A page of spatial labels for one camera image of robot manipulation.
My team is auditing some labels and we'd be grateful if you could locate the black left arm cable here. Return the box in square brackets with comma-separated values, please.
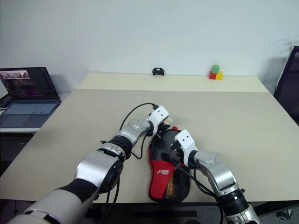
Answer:
[119, 103, 157, 160]

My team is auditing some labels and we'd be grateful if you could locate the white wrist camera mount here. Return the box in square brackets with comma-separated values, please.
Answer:
[174, 129, 199, 168]
[145, 105, 170, 136]

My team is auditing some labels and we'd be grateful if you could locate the black and red paddle case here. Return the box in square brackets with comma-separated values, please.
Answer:
[147, 126, 191, 203]

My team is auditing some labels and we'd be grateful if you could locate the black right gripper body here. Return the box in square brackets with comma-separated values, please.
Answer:
[169, 141, 186, 165]

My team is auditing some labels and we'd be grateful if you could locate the black office chair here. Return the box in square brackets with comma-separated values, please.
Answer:
[273, 45, 299, 126]

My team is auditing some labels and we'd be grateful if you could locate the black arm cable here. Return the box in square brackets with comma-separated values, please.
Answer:
[171, 160, 226, 224]
[119, 103, 157, 160]

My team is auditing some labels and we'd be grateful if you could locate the black table frame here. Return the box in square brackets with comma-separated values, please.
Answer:
[86, 200, 299, 220]

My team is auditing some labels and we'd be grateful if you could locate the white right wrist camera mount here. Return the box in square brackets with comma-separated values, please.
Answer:
[174, 129, 199, 168]

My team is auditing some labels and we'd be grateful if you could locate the open grey laptop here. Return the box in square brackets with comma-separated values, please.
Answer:
[0, 67, 62, 129]

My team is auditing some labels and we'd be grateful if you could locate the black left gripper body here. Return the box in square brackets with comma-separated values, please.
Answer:
[156, 123, 172, 140]

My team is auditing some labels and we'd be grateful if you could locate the small black clip object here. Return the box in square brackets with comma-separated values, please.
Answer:
[152, 67, 166, 77]

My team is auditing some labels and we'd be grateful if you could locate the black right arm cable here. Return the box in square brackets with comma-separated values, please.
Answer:
[171, 160, 226, 224]

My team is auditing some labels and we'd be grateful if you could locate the chair caster wheel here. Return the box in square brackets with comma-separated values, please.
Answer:
[275, 208, 294, 220]

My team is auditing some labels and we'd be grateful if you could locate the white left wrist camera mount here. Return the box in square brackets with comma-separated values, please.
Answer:
[145, 105, 170, 136]

